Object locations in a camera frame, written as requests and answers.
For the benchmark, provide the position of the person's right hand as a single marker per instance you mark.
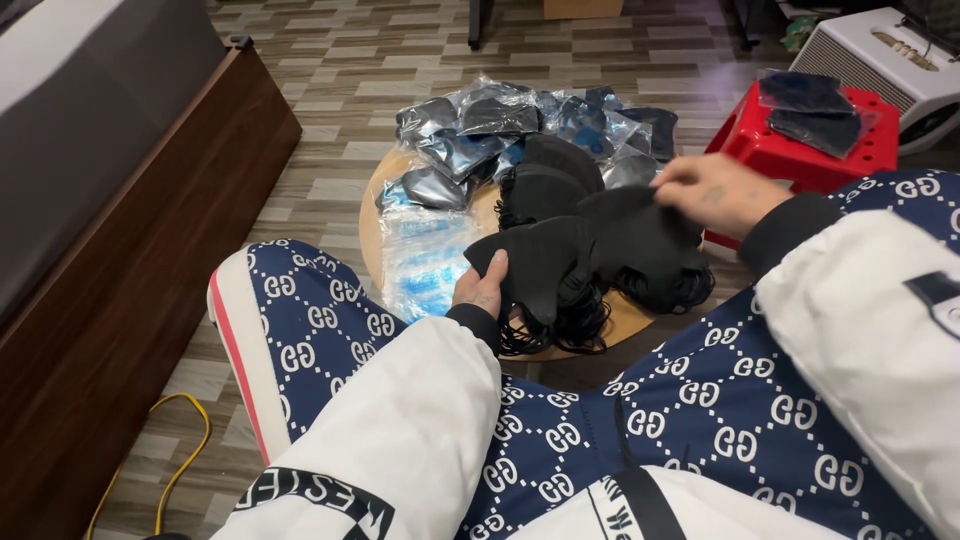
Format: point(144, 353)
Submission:
point(724, 196)

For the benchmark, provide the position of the person's left hand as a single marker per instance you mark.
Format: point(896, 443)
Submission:
point(480, 289)

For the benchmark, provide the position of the person's right fingers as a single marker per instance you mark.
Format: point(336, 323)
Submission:
point(671, 184)

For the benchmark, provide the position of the black face mask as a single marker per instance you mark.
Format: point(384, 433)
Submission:
point(540, 262)
point(637, 229)

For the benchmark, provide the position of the red plastic stool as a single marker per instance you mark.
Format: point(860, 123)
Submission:
point(772, 150)

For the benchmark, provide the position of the pile of loose black masks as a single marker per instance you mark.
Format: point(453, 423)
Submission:
point(547, 184)

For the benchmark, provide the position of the bagged mask packet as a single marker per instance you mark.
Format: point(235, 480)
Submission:
point(821, 131)
point(804, 91)

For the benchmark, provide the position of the black furniture leg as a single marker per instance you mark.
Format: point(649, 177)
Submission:
point(748, 21)
point(478, 22)

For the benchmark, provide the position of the pile of bagged black masks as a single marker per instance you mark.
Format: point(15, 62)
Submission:
point(487, 127)

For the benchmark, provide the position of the cardboard box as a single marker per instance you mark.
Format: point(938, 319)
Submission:
point(582, 7)

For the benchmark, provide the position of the white air cooler appliance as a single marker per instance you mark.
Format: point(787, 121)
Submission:
point(870, 64)

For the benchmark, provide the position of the navy patterned trousers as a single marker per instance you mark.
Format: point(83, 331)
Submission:
point(712, 420)

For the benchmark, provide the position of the stack of empty clear bags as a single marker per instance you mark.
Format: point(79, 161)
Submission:
point(424, 255)

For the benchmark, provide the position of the round wooden table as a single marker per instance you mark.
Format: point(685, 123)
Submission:
point(375, 225)

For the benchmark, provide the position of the white jacket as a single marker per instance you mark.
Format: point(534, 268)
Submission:
point(690, 510)

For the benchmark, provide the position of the grey mattress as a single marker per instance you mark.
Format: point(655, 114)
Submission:
point(90, 120)

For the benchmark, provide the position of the brown wooden bed frame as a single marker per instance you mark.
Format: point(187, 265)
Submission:
point(135, 262)

